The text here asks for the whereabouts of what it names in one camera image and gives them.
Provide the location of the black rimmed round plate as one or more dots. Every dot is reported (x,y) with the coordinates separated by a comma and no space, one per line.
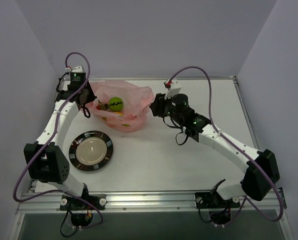
(91,151)

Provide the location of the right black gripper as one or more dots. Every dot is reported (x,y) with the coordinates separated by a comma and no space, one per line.
(157,105)

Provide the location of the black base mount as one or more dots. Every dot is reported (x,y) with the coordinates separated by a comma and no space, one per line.
(219,210)
(86,213)

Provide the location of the yellow orange fake mango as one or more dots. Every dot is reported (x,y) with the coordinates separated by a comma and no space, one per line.
(119,114)

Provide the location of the aluminium front rail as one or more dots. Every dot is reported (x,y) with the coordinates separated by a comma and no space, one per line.
(150,201)

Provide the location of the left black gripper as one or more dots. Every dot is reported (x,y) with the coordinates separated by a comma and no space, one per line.
(88,95)

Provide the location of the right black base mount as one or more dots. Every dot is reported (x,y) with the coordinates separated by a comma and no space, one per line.
(219,210)

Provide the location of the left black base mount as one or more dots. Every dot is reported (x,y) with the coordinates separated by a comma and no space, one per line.
(86,213)

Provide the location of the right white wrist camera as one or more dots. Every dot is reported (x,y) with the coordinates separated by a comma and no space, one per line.
(173,88)

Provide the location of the green fake fruit ball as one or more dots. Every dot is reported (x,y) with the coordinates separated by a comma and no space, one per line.
(115,104)

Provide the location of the pink plastic bag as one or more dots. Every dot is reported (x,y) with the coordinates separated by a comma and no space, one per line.
(136,102)

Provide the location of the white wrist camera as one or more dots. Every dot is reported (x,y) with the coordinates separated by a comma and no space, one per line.
(77,69)
(173,88)

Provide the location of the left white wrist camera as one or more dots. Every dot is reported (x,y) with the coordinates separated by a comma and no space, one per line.
(77,69)

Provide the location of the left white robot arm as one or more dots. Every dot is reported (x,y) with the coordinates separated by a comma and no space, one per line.
(45,158)

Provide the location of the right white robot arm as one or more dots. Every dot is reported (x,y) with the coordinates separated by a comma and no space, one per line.
(259,167)

